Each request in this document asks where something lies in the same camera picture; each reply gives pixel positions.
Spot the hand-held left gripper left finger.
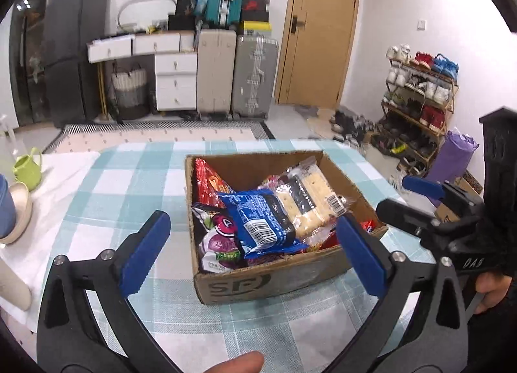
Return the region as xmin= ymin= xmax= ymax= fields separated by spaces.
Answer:
xmin=36 ymin=210 xmax=182 ymax=373

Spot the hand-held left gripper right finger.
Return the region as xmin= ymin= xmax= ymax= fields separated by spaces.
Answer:
xmin=323 ymin=213 xmax=469 ymax=373

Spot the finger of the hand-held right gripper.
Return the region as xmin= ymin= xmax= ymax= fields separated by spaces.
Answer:
xmin=402 ymin=176 xmax=485 ymax=217
xmin=375 ymin=197 xmax=454 ymax=251

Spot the purple assorted candy bag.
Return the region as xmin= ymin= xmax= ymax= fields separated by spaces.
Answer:
xmin=191 ymin=202 xmax=247 ymax=275

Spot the clear cream cracker packet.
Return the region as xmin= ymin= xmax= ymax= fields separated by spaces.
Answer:
xmin=275 ymin=157 xmax=349 ymax=239

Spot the red triangular snack packet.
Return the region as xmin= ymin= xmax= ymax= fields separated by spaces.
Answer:
xmin=193 ymin=158 xmax=233 ymax=209

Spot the brown cardboard box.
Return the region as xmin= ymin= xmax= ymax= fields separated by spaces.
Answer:
xmin=185 ymin=150 xmax=389 ymax=306

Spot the dark blue cookie packet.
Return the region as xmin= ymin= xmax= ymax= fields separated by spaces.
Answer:
xmin=217 ymin=189 xmax=310 ymax=261

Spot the person's right hand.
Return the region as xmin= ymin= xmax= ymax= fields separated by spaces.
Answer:
xmin=474 ymin=271 xmax=517 ymax=315

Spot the person's left hand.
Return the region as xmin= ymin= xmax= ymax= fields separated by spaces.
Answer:
xmin=206 ymin=351 xmax=265 ymax=373

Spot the purple yoga mat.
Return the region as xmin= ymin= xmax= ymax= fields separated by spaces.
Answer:
xmin=426 ymin=130 xmax=480 ymax=197

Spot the wooden shoe rack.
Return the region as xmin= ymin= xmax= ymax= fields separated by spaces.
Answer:
xmin=380 ymin=56 xmax=460 ymax=174

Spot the beige shallow bowl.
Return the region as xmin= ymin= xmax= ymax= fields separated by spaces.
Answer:
xmin=0 ymin=182 xmax=33 ymax=245

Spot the green watering cup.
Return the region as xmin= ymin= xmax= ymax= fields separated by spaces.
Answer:
xmin=13 ymin=147 xmax=44 ymax=192

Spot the blue plastic bowl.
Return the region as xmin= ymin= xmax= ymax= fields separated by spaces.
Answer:
xmin=0 ymin=174 xmax=17 ymax=239

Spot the woven laundry basket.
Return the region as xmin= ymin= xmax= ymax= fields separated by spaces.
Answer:
xmin=111 ymin=66 xmax=147 ymax=120

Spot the white desk with drawers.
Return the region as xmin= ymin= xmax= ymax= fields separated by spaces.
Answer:
xmin=87 ymin=29 xmax=199 ymax=113

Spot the wooden door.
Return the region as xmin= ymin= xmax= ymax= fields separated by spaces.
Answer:
xmin=275 ymin=0 xmax=362 ymax=109

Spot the beige suitcase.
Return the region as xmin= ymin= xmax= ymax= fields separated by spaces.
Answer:
xmin=196 ymin=29 xmax=237 ymax=120

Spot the silver suitcase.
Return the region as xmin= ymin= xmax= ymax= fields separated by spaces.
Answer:
xmin=231 ymin=34 xmax=280 ymax=120

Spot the dark grey refrigerator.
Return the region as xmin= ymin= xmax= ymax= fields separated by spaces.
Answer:
xmin=42 ymin=0 xmax=111 ymax=130

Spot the yellow black shoe box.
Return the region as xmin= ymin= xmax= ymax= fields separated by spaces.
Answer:
xmin=238 ymin=21 xmax=272 ymax=37

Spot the dark glass display cabinet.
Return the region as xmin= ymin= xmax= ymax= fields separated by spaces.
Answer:
xmin=8 ymin=0 xmax=53 ymax=128

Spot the black bag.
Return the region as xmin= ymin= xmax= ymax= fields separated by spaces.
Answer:
xmin=167 ymin=13 xmax=198 ymax=33

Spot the arched mirror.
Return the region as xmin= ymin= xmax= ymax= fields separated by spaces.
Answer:
xmin=118 ymin=0 xmax=177 ymax=33

